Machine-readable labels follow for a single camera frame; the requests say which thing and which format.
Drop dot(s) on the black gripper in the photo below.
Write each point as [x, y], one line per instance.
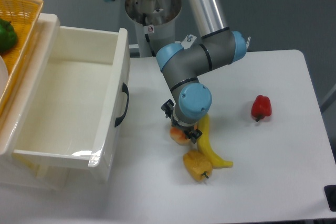
[191, 131]

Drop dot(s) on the round orange bread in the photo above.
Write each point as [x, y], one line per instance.
[178, 136]

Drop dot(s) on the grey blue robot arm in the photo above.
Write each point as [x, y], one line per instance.
[181, 63]

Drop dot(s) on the yellow banana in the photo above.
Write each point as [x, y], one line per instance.
[204, 146]

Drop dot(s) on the yellow bell pepper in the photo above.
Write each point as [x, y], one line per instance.
[198, 165]

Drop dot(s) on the red bell pepper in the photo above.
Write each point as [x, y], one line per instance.
[261, 108]

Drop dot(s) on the white open drawer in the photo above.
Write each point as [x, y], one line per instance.
[70, 122]

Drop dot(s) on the black object at table edge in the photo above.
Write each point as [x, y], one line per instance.
[330, 193]

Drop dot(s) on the white plate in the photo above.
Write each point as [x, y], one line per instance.
[4, 77]

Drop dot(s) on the yellow woven basket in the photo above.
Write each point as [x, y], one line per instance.
[22, 16]

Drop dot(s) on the green bell pepper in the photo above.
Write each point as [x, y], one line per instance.
[8, 36]

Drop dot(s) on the black drawer handle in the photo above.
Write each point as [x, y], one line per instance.
[125, 103]

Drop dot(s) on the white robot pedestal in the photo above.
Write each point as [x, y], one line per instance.
[154, 22]

